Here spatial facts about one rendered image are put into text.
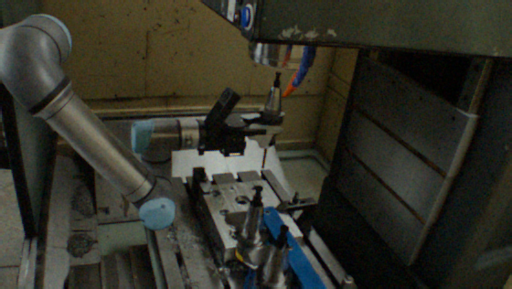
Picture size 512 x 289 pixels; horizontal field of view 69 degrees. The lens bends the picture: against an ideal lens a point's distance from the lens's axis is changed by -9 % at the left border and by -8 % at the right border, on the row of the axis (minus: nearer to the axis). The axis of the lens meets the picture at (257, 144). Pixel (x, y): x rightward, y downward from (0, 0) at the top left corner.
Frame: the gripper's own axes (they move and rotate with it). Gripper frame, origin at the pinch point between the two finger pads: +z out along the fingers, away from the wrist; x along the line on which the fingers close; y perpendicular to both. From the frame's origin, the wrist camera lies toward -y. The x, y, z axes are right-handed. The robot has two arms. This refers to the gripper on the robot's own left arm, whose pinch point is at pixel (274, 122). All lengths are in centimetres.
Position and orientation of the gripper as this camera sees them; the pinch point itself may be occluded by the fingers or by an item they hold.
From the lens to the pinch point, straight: 102.7
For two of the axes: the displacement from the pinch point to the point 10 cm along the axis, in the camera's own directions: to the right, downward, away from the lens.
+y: -1.2, 8.8, 4.7
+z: 9.3, -0.6, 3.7
